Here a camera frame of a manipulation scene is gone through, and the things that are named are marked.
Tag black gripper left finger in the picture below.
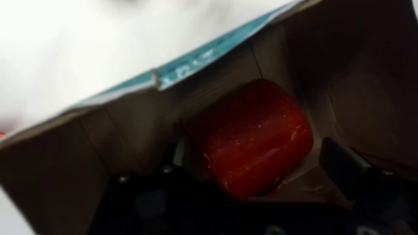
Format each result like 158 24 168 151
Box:
89 138 245 235

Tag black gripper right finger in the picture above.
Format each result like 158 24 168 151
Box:
319 135 418 235

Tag orange red cup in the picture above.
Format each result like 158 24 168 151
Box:
175 77 315 201

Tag cardboard box with blue print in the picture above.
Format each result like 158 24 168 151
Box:
0 0 418 235

